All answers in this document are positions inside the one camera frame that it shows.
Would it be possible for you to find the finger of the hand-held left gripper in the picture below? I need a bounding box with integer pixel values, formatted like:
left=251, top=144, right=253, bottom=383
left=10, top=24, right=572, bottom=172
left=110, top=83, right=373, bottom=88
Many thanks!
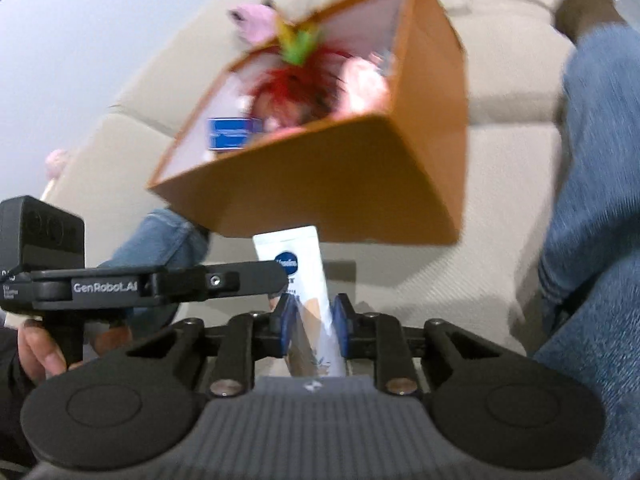
left=150, top=259, right=292, bottom=307

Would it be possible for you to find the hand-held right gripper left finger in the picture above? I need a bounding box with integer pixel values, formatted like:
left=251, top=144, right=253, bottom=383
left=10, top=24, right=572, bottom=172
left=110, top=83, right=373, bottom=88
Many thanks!
left=132, top=292, right=297, bottom=396

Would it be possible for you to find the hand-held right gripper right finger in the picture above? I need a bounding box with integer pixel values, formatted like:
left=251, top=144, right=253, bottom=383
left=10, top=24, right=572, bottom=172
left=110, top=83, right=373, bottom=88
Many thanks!
left=332, top=294, right=501, bottom=395

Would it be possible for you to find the white cream tube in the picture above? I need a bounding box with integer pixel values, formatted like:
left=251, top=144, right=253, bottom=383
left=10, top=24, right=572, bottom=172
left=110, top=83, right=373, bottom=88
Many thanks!
left=252, top=226, right=347, bottom=378

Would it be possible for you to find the orange storage box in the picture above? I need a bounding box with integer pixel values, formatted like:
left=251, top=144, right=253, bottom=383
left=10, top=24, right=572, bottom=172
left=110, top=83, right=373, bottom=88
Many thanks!
left=147, top=0, right=468, bottom=246

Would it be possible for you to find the person's left hand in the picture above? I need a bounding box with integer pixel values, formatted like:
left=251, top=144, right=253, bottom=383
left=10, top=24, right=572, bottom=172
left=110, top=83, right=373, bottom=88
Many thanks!
left=18, top=320, right=69, bottom=379

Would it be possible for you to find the person's left leg in jeans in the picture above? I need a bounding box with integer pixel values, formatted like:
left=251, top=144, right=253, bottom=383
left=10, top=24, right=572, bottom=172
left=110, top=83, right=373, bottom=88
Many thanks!
left=111, top=207, right=211, bottom=331

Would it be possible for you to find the person's leg in jeans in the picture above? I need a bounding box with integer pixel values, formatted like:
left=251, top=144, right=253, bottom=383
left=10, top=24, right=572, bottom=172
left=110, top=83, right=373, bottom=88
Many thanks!
left=532, top=24, right=640, bottom=480
left=111, top=207, right=211, bottom=331

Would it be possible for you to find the pink fluffy toy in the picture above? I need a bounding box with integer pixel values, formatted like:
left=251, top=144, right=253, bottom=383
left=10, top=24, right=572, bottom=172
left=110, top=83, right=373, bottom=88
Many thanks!
left=44, top=149, right=71, bottom=181

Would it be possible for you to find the blue card case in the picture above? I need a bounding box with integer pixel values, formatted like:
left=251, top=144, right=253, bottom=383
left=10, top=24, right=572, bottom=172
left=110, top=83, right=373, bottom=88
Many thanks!
left=207, top=116, right=263, bottom=152

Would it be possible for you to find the red yellow green feather toy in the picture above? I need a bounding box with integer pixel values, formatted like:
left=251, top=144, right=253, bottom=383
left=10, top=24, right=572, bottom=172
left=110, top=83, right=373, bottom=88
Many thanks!
left=247, top=20, right=351, bottom=121

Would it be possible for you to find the pink white bunny plush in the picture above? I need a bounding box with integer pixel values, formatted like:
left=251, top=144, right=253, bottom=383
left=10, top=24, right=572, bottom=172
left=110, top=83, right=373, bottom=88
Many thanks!
left=344, top=52, right=392, bottom=117

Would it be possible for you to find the pink purple garment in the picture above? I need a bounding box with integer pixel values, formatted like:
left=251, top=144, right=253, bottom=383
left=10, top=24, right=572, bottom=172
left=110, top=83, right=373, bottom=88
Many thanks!
left=229, top=2, right=278, bottom=46

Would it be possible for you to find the beige sofa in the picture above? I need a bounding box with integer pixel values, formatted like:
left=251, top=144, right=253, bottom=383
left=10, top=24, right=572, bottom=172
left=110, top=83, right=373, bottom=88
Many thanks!
left=40, top=0, right=591, bottom=391

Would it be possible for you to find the person's right leg in jeans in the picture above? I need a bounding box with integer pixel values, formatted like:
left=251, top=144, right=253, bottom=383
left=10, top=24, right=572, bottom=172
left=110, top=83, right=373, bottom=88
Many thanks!
left=532, top=24, right=640, bottom=480

